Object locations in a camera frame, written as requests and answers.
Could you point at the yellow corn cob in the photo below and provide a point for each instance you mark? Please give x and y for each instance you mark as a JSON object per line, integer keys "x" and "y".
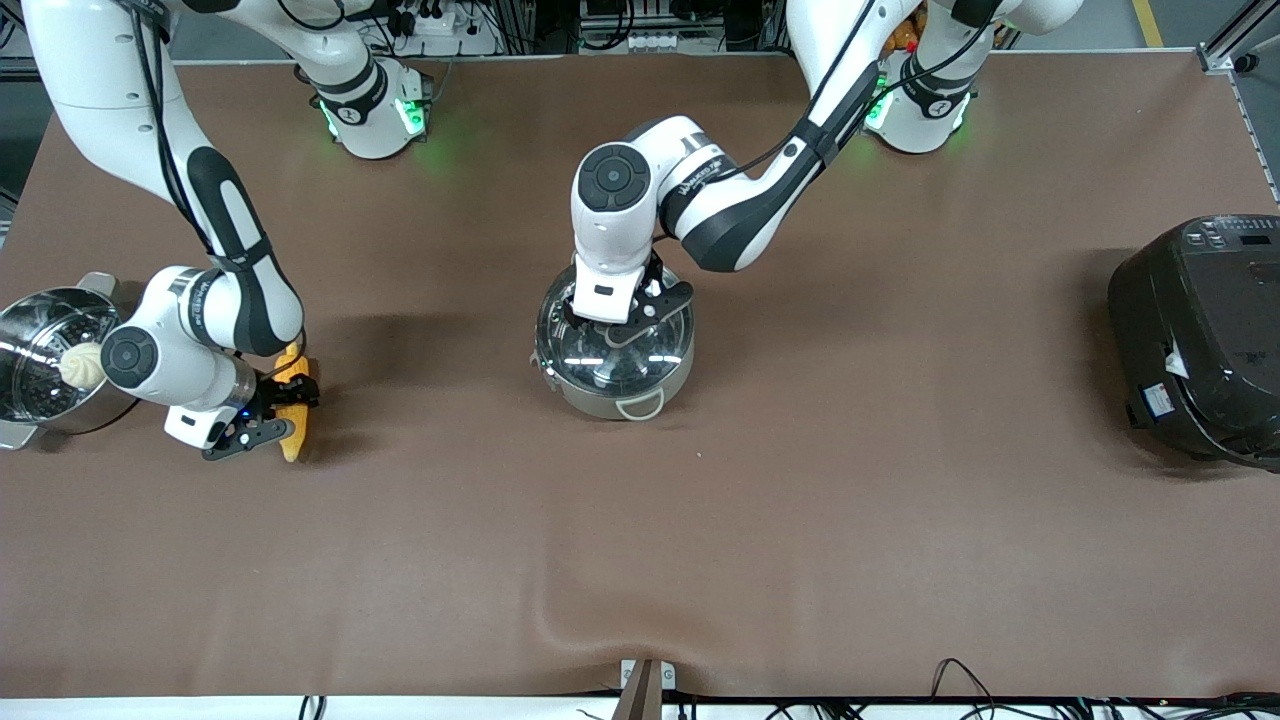
{"x": 296, "y": 446}

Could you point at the glass pot lid with knob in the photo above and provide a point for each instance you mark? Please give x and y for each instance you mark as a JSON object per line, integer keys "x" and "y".
{"x": 650, "y": 365}

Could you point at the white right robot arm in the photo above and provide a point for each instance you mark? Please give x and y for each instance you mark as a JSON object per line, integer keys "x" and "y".
{"x": 240, "y": 300}

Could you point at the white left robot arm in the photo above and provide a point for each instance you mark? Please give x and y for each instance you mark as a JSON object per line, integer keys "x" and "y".
{"x": 740, "y": 210}

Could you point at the stainless steel cooking pot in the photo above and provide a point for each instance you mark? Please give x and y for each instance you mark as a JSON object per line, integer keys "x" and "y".
{"x": 585, "y": 400}

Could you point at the stainless steel steamer pot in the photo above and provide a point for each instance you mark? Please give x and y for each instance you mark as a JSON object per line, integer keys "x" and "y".
{"x": 30, "y": 330}

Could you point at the white steamed bun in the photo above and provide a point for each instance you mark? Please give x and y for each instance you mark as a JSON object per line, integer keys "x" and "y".
{"x": 80, "y": 368}

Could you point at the small white power strip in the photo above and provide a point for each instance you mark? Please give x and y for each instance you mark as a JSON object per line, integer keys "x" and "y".
{"x": 655, "y": 42}

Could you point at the brown table mat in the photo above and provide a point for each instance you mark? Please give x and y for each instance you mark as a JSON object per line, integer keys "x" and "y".
{"x": 800, "y": 520}

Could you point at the white power strip with plugs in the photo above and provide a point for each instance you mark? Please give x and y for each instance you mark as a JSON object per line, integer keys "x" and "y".
{"x": 450, "y": 45}

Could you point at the orange snack packets pile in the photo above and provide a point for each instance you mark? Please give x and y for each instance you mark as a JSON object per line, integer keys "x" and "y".
{"x": 905, "y": 35}

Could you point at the black rice cooker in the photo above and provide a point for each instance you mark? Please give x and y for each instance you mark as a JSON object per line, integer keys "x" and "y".
{"x": 1200, "y": 340}

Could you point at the metal table edge bracket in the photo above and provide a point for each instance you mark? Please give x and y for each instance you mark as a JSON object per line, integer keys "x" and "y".
{"x": 628, "y": 672}

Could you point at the aluminium frame profile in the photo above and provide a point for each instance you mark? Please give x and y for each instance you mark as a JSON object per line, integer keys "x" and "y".
{"x": 1225, "y": 50}

